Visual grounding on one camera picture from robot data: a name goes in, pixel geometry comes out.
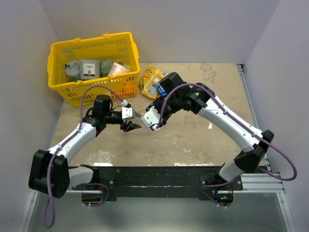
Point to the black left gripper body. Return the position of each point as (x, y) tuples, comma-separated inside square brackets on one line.
[(112, 118)]

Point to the clear bottle blue label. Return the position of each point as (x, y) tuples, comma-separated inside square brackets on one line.
[(161, 92)]

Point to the clear unlabelled plastic bottle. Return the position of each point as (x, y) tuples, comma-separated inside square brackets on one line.
[(138, 115)]

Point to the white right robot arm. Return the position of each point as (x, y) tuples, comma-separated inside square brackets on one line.
[(202, 101)]

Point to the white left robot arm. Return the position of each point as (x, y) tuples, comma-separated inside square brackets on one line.
[(50, 172)]

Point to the orange item in basket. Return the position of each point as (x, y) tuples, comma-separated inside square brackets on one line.
[(127, 90)]

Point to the yellow snack bag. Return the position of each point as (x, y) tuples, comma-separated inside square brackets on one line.
[(146, 83)]

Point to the pink packet in basket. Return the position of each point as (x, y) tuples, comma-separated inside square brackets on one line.
[(118, 68)]

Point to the green round item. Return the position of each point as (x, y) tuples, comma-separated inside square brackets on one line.
[(105, 67)]

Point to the grey box with label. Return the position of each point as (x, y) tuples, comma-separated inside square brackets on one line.
[(89, 69)]

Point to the grey pouch in basket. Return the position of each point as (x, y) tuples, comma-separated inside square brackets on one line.
[(72, 70)]

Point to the yellow plastic shopping basket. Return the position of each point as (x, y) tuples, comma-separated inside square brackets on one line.
[(120, 47)]

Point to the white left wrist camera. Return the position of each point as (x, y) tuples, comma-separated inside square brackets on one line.
[(128, 113)]

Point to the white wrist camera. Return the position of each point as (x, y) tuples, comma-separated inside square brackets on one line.
[(128, 113), (151, 119)]

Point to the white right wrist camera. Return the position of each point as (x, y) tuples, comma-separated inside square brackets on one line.
[(151, 119)]

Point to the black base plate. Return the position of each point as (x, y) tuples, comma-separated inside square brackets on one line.
[(162, 182)]

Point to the aluminium rail frame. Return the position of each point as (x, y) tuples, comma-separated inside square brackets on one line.
[(261, 181)]

